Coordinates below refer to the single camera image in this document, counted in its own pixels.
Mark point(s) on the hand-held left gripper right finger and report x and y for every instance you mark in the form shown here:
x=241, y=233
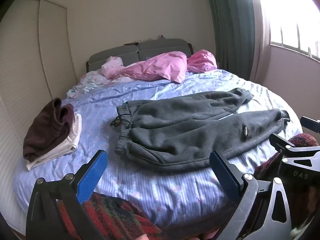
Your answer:
x=225, y=176

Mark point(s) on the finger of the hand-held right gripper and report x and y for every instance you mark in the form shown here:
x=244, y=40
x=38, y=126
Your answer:
x=280, y=141
x=311, y=123

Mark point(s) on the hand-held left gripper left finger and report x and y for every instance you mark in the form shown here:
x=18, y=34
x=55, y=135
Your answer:
x=91, y=177

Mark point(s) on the dark grey sweat pants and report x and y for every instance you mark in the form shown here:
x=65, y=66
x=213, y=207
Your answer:
x=187, y=130

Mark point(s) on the maroon knit garment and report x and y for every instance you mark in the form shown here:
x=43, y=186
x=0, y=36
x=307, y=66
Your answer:
x=303, y=140

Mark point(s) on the folded white garment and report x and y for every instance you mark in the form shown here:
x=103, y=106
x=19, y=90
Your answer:
x=62, y=148

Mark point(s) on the person's red plaid clothing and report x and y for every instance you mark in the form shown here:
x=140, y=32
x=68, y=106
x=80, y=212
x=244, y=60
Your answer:
x=112, y=217

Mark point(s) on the bed with blue floral sheet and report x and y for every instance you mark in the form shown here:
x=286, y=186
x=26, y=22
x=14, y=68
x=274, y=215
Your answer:
x=162, y=192

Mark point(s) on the folded brown garment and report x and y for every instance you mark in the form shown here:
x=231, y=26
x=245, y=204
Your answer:
x=47, y=130

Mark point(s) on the white floral bedding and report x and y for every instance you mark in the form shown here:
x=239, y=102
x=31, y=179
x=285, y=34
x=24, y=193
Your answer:
x=87, y=82

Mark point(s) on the barred window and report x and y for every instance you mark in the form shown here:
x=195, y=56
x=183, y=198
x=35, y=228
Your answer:
x=287, y=17

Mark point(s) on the small pink pillow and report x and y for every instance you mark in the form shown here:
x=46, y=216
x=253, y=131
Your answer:
x=202, y=61

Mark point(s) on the green curtain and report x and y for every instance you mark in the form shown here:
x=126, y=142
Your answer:
x=232, y=30

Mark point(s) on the pink blanket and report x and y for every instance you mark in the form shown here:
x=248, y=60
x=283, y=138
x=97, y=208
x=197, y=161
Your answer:
x=155, y=67

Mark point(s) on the beige wardrobe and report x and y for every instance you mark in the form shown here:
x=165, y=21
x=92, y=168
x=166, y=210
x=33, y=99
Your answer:
x=25, y=55

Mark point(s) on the grey padded headboard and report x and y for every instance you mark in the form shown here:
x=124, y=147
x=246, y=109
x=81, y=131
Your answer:
x=160, y=46

